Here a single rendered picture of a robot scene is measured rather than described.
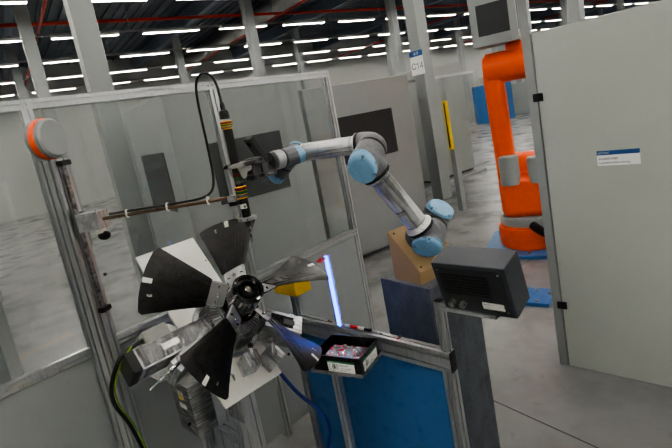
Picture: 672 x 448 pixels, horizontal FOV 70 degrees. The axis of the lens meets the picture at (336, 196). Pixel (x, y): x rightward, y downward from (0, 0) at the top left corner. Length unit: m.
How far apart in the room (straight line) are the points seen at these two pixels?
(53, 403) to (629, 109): 2.94
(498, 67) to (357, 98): 1.62
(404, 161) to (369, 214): 0.87
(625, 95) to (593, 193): 0.54
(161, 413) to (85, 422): 0.34
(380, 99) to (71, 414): 4.73
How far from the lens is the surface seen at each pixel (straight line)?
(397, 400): 2.19
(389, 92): 6.17
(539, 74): 2.98
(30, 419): 2.40
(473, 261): 1.60
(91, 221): 2.07
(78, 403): 2.44
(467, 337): 2.30
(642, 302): 3.14
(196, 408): 2.16
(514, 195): 5.30
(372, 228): 5.94
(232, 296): 1.76
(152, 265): 1.77
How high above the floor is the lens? 1.77
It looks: 9 degrees down
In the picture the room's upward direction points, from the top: 11 degrees counter-clockwise
